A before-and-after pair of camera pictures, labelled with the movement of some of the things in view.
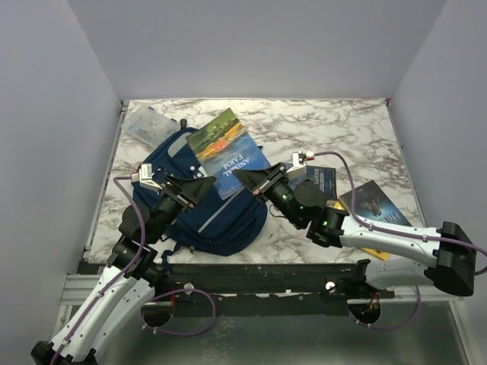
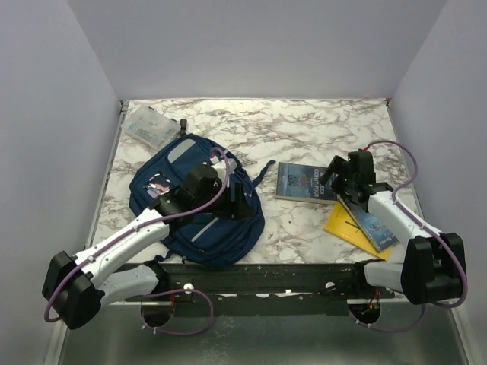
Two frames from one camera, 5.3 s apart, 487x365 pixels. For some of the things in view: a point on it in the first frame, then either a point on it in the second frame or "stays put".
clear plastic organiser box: [150, 124] stays put
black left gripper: [196, 188] -> [239, 209]
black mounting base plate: [262, 290] stays put
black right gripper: [253, 178] -> [337, 166]
